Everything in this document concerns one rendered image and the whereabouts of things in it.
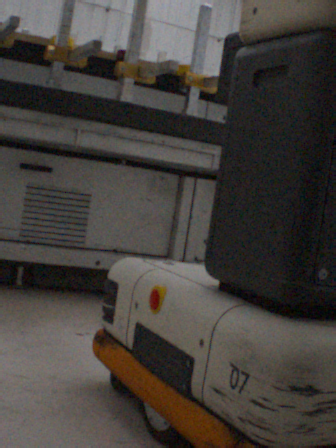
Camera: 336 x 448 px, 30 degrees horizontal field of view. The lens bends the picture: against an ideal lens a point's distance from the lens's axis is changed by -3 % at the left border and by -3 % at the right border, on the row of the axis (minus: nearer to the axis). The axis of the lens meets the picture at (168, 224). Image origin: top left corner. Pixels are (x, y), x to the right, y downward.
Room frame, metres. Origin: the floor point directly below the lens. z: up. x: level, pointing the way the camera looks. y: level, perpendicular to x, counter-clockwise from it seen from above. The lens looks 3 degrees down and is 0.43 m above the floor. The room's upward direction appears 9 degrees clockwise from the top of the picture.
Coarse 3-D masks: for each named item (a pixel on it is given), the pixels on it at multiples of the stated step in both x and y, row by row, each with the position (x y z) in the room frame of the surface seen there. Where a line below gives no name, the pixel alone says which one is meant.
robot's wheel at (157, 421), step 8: (144, 408) 1.08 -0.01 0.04; (152, 408) 1.05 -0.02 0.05; (144, 416) 1.07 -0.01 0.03; (152, 416) 1.04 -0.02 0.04; (160, 416) 1.02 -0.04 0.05; (152, 424) 1.04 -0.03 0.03; (160, 424) 1.01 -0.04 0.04; (168, 424) 0.99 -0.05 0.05; (152, 432) 1.04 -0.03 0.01; (160, 432) 1.01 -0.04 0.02; (168, 432) 0.99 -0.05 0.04; (176, 432) 0.97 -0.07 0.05; (160, 440) 1.01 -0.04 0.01; (168, 440) 0.99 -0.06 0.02; (176, 440) 0.98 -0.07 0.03; (184, 440) 0.99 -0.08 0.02
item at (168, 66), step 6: (168, 60) 1.90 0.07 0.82; (174, 60) 1.89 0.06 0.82; (144, 66) 2.07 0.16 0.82; (150, 66) 2.02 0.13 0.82; (156, 66) 1.98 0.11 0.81; (162, 66) 1.93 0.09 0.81; (168, 66) 1.89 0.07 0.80; (174, 66) 1.90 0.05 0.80; (138, 72) 2.10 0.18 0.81; (144, 72) 2.06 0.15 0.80; (150, 72) 2.01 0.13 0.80; (156, 72) 1.99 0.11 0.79; (162, 72) 1.97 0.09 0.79; (168, 72) 1.95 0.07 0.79; (120, 78) 2.25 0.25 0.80
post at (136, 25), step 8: (136, 0) 2.11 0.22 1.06; (144, 0) 2.10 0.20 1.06; (136, 8) 2.09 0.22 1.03; (144, 8) 2.11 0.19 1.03; (136, 16) 2.10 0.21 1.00; (144, 16) 2.11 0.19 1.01; (136, 24) 2.10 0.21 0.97; (136, 32) 2.10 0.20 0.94; (128, 40) 2.12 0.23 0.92; (136, 40) 2.10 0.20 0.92; (128, 48) 2.10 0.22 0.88; (136, 48) 2.10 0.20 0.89; (128, 56) 2.09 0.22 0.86; (136, 56) 2.11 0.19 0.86; (136, 64) 2.11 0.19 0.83; (128, 80) 2.10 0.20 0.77; (120, 88) 2.12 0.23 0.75; (128, 88) 2.10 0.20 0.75
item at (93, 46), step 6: (90, 42) 1.80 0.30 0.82; (96, 42) 1.78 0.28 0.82; (78, 48) 1.90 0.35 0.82; (84, 48) 1.84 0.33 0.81; (90, 48) 1.79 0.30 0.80; (96, 48) 1.78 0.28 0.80; (72, 54) 1.95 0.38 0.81; (78, 54) 1.89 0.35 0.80; (84, 54) 1.87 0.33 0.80; (90, 54) 1.86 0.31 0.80; (72, 60) 2.00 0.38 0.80
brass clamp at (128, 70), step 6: (120, 66) 2.08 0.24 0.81; (126, 66) 2.08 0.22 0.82; (132, 66) 2.09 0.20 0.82; (138, 66) 2.10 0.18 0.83; (114, 72) 2.11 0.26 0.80; (120, 72) 2.08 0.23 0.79; (126, 72) 2.09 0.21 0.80; (132, 72) 2.10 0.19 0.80; (138, 78) 2.11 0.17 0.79; (144, 78) 2.12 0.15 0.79; (150, 78) 2.13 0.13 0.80
